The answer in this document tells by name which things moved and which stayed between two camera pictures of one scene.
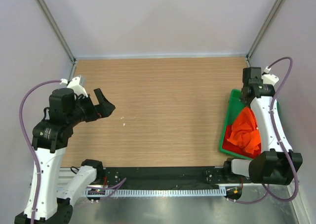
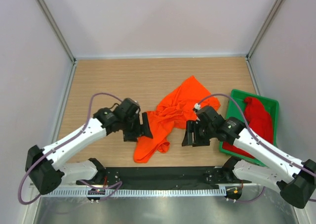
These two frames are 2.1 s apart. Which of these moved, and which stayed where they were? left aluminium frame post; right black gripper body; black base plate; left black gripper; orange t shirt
Moved: orange t shirt; left black gripper; right black gripper body
Stayed: black base plate; left aluminium frame post
